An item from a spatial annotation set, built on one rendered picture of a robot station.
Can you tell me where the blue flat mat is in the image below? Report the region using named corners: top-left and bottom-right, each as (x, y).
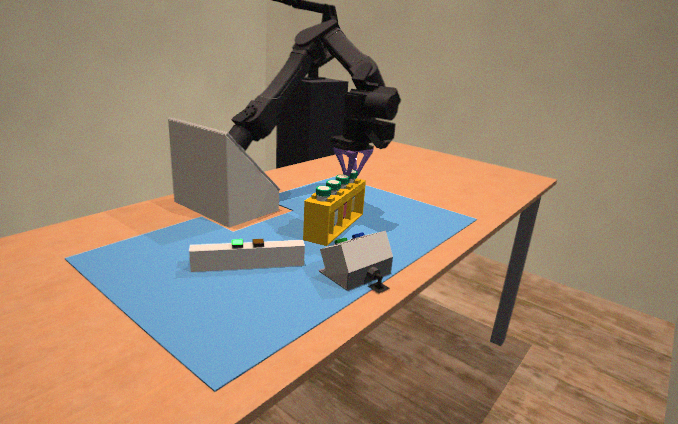
top-left (65, 176), bottom-right (477, 392)

